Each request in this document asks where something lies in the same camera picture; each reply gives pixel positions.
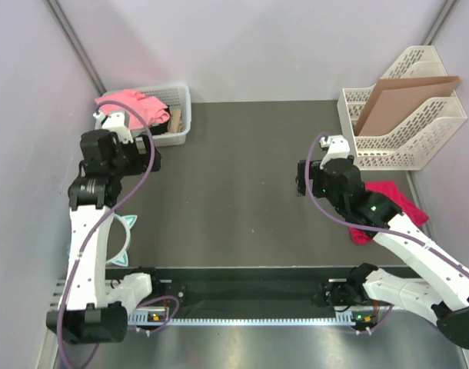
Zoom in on pink t shirt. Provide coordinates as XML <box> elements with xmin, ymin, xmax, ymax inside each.
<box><xmin>95</xmin><ymin>89</ymin><xmax>170</xmax><ymax>125</ymax></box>

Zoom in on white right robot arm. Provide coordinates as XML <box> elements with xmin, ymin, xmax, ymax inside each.
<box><xmin>295</xmin><ymin>155</ymin><xmax>469</xmax><ymax>350</ymax></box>

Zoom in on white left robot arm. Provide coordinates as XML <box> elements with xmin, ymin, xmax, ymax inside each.
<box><xmin>45</xmin><ymin>129</ymin><xmax>163</xmax><ymax>345</ymax></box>

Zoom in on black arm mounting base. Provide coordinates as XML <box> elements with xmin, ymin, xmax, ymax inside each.
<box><xmin>103</xmin><ymin>265</ymin><xmax>424</xmax><ymax>318</ymax></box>

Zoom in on black garment in basket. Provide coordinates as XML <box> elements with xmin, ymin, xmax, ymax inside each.
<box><xmin>148</xmin><ymin>110</ymin><xmax>171</xmax><ymax>136</ymax></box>

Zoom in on beige garment in basket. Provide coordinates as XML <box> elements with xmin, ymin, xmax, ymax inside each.
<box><xmin>168</xmin><ymin>109</ymin><xmax>183</xmax><ymax>134</ymax></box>

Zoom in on teal cat ear headphones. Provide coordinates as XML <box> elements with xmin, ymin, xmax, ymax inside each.
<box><xmin>67</xmin><ymin>214</ymin><xmax>138</xmax><ymax>268</ymax></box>

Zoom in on white perforated laundry basket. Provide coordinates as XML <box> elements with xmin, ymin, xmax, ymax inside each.
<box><xmin>94</xmin><ymin>81</ymin><xmax>192</xmax><ymax>148</ymax></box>

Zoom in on cream file organizer rack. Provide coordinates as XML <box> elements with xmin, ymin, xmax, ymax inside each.
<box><xmin>337</xmin><ymin>45</ymin><xmax>468</xmax><ymax>171</ymax></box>

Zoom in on red folded t shirt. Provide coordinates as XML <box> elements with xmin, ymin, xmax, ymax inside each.
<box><xmin>349</xmin><ymin>180</ymin><xmax>429</xmax><ymax>245</ymax></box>

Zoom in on brown cardboard sheet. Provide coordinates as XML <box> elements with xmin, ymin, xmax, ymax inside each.
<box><xmin>354</xmin><ymin>76</ymin><xmax>461</xmax><ymax>137</ymax></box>

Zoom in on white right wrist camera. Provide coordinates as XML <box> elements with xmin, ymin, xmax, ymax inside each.
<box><xmin>319</xmin><ymin>135</ymin><xmax>351</xmax><ymax>169</ymax></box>

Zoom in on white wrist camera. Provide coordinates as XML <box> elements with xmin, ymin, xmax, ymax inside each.
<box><xmin>93</xmin><ymin>111</ymin><xmax>134</xmax><ymax>144</ymax></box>
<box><xmin>319</xmin><ymin>135</ymin><xmax>351</xmax><ymax>169</ymax></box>

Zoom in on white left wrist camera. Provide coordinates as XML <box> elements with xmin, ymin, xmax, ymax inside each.
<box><xmin>93</xmin><ymin>111</ymin><xmax>134</xmax><ymax>144</ymax></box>

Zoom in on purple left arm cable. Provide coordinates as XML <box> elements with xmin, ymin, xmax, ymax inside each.
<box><xmin>56</xmin><ymin>100</ymin><xmax>156</xmax><ymax>369</ymax></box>

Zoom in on grey slotted cable duct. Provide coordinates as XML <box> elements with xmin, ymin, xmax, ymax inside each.
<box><xmin>128</xmin><ymin>307</ymin><xmax>376</xmax><ymax>328</ymax></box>

